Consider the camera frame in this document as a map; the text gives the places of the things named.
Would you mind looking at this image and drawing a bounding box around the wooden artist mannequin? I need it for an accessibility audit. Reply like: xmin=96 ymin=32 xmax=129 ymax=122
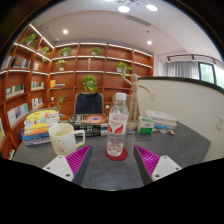
xmin=120 ymin=67 xmax=152 ymax=130

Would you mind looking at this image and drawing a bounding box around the white partition with dark rim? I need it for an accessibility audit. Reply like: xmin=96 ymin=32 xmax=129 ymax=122
xmin=137 ymin=77 xmax=224 ymax=163

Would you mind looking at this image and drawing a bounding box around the dark blue office chair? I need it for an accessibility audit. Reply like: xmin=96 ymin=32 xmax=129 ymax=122
xmin=73 ymin=92 xmax=105 ymax=116

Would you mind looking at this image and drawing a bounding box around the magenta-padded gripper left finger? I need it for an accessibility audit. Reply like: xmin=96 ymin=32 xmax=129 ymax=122
xmin=42 ymin=144 xmax=94 ymax=186

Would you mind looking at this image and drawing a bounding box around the stack of white boxes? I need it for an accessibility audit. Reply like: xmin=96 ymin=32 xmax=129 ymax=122
xmin=145 ymin=109 xmax=178 ymax=129

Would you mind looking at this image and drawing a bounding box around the wooden shelf unit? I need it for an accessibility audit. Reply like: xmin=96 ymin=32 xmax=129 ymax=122
xmin=0 ymin=23 xmax=154 ymax=159

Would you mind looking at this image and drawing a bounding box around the white wall socket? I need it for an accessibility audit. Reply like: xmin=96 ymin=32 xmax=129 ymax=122
xmin=215 ymin=115 xmax=224 ymax=132

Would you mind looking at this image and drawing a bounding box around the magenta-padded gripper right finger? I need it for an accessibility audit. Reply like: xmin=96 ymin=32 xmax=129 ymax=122
xmin=133 ymin=144 xmax=183 ymax=186

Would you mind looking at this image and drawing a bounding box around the window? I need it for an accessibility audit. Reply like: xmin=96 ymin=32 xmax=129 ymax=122
xmin=198 ymin=61 xmax=224 ymax=89

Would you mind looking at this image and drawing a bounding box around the stack of black books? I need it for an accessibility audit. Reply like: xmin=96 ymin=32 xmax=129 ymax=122
xmin=68 ymin=113 xmax=110 ymax=138

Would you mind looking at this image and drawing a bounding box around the small green and white box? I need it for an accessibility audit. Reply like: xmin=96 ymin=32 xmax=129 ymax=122
xmin=137 ymin=116 xmax=156 ymax=135

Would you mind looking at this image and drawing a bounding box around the clear plastic water bottle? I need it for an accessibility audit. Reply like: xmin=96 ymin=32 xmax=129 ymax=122
xmin=105 ymin=92 xmax=130 ymax=158

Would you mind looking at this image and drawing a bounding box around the grey curtain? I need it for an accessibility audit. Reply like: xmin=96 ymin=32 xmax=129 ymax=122
xmin=166 ymin=60 xmax=201 ymax=80

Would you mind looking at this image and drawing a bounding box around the stack of colourful books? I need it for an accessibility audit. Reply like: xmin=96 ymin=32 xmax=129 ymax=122
xmin=18 ymin=109 xmax=61 ymax=147

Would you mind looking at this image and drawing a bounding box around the branched ceiling lamp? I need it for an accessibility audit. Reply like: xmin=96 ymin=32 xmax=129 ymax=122
xmin=104 ymin=0 xmax=159 ymax=13

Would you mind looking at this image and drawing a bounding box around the cream mug with red print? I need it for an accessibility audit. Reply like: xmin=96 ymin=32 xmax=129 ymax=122
xmin=48 ymin=123 xmax=86 ymax=157

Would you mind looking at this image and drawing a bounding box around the ceiling air vent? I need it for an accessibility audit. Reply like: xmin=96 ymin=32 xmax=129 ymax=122
xmin=125 ymin=14 xmax=151 ymax=27

